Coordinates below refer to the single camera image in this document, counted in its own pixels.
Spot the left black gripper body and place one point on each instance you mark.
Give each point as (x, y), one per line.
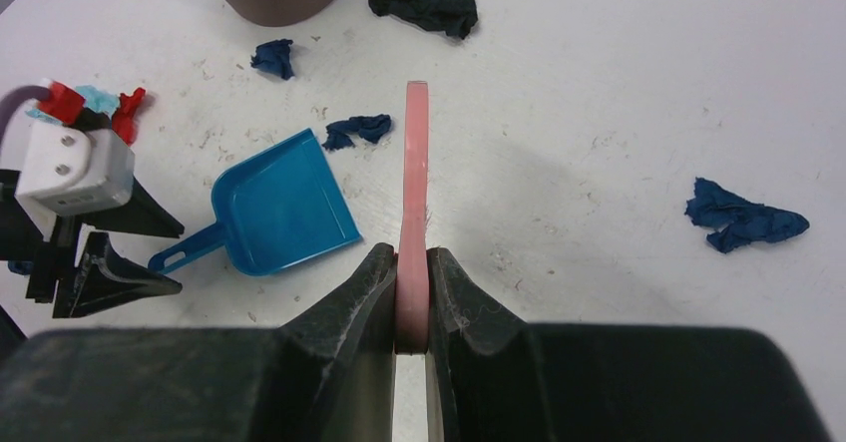
(23, 246)

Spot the blue plastic dustpan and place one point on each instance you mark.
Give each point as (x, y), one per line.
(278, 208)

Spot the dark blue scrap by dustpan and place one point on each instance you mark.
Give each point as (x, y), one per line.
(371, 129)

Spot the dark blue scrap by bin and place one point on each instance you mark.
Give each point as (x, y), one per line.
(274, 58)

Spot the black crumpled paper scrap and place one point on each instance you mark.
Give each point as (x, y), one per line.
(453, 18)

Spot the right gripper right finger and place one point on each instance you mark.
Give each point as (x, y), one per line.
(492, 376)

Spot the pink hand brush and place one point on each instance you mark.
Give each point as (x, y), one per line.
(412, 286)

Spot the dark blue scrap right side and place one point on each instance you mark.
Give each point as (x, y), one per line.
(736, 222)

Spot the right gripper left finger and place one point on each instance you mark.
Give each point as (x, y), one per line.
(327, 375)

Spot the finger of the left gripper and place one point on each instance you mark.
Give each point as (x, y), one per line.
(103, 280)
(141, 215)

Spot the light blue paper scrap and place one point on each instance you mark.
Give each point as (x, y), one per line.
(95, 99)

